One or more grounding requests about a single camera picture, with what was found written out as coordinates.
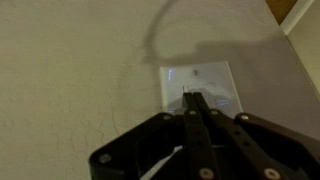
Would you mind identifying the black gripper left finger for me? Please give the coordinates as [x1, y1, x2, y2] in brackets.
[89, 92, 221, 180]

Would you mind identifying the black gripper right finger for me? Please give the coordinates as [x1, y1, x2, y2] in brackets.
[194, 93, 320, 180]

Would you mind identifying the white wall switch plate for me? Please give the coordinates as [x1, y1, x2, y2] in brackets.
[160, 61, 243, 117]

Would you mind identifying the white baseboard trim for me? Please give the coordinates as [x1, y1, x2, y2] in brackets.
[280, 0, 315, 35]

